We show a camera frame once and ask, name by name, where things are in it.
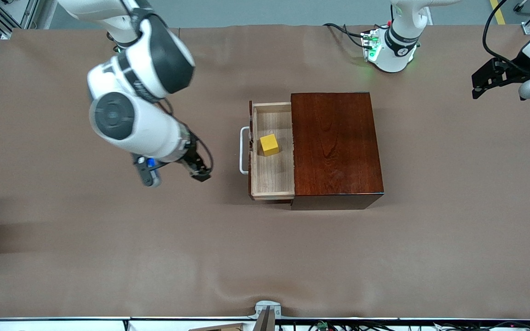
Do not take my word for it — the white metal drawer handle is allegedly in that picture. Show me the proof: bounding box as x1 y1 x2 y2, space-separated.
239 126 252 175

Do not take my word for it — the wooden drawer with dark front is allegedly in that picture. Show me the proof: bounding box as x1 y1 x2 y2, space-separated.
248 100 297 203

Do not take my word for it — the yellow wooden cube block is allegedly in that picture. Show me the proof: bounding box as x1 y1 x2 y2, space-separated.
259 133 281 157

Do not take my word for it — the yellow floor tape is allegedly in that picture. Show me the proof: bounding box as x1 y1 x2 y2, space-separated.
490 0 507 26

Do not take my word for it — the brown table cover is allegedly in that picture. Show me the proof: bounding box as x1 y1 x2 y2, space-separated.
0 24 530 321

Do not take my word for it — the dark red wooden cabinet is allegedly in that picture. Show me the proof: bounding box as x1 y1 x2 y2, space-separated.
290 91 385 211

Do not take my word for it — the light wooden board piece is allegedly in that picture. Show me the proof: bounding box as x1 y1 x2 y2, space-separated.
188 323 248 331

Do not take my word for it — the black left base cable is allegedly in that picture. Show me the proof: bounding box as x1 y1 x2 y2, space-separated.
323 22 377 49

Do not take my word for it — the grey metal camera bracket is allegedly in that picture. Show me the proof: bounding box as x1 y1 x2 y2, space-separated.
248 300 282 331

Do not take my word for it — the white table edge rail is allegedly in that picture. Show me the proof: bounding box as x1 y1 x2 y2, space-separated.
0 316 530 331

